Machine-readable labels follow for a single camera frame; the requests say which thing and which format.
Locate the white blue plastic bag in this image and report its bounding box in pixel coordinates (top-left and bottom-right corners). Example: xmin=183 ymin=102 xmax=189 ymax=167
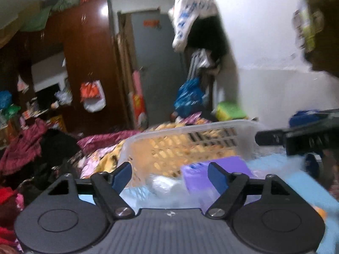
xmin=168 ymin=0 xmax=219 ymax=52

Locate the grey door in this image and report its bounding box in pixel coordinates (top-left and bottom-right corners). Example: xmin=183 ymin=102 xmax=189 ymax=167
xmin=126 ymin=11 xmax=187 ymax=127

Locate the green yellow packet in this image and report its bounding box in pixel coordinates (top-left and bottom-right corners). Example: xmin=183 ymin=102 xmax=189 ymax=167
xmin=215 ymin=101 xmax=248 ymax=121

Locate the green cloth bundle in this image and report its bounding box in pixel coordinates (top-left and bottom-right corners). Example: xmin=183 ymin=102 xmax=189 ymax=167
xmin=18 ymin=0 xmax=85 ymax=32

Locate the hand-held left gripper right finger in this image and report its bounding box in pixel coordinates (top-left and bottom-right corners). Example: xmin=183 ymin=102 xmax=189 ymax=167
xmin=206 ymin=162 xmax=292 ymax=218

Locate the white plastic basket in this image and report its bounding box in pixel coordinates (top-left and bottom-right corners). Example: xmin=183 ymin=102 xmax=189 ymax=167
xmin=117 ymin=119 xmax=265 ymax=201

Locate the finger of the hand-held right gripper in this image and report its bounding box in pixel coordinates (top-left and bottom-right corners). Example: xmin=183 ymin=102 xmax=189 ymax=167
xmin=255 ymin=128 xmax=286 ymax=146

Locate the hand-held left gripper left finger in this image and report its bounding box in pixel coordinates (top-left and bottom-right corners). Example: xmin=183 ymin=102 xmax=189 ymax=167
xmin=48 ymin=162 xmax=134 ymax=220

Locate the yellow floral blanket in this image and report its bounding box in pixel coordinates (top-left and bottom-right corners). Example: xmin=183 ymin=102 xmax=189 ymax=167
xmin=79 ymin=122 xmax=212 ymax=180

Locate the maroon cloth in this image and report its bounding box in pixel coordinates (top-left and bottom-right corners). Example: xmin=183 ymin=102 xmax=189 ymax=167
xmin=0 ymin=119 xmax=49 ymax=176

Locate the orange white plastic bag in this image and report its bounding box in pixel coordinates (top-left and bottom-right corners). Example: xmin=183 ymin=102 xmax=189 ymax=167
xmin=80 ymin=80 xmax=106 ymax=113

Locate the black hanging garment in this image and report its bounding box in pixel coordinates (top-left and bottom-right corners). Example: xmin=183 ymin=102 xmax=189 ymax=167
xmin=185 ymin=14 xmax=229 ymax=66

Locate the light blue cloth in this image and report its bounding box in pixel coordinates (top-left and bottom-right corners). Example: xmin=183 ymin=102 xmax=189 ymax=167
xmin=78 ymin=152 xmax=339 ymax=254

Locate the pink floral cloth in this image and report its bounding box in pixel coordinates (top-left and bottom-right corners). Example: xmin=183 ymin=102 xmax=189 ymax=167
xmin=77 ymin=130 xmax=143 ymax=152

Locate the clear plastic bag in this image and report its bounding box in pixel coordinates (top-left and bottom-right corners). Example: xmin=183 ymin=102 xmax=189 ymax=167
xmin=146 ymin=174 xmax=186 ymax=202

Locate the brown wooden wardrobe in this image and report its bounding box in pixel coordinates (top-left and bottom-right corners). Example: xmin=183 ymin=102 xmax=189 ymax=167
xmin=0 ymin=0 xmax=133 ymax=138

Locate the purple box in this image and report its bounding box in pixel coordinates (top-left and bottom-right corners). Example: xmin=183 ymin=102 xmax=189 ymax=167
xmin=181 ymin=156 xmax=257 ymax=212

